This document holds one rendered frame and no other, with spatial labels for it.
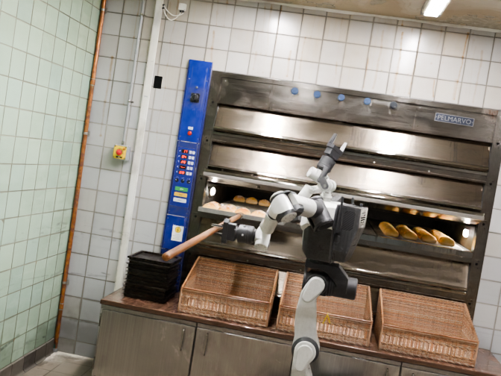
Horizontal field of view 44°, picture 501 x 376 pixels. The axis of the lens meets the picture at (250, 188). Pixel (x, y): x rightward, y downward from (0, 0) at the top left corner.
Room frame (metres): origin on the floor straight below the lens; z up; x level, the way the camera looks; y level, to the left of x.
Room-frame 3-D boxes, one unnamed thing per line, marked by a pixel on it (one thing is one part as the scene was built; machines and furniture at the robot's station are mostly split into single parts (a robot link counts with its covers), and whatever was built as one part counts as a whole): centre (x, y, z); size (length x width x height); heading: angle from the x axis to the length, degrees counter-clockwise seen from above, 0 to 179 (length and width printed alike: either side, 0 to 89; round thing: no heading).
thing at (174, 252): (2.96, 0.15, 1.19); 1.71 x 0.03 x 0.03; 173
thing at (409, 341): (3.77, -1.18, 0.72); 0.56 x 0.49 x 0.28; 83
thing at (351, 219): (3.24, -0.45, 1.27); 0.34 x 0.30 x 0.36; 160
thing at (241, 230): (3.03, 0.04, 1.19); 0.12 x 0.10 x 0.13; 82
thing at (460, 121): (4.14, -0.59, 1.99); 1.80 x 0.08 x 0.21; 83
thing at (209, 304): (3.92, 0.03, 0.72); 0.56 x 0.49 x 0.28; 84
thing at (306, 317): (3.25, -0.41, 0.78); 0.18 x 0.15 x 0.47; 172
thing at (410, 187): (4.12, -0.59, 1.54); 1.79 x 0.11 x 0.19; 83
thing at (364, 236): (4.14, -0.59, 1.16); 1.80 x 0.06 x 0.04; 83
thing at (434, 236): (4.48, -1.22, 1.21); 0.61 x 0.48 x 0.06; 173
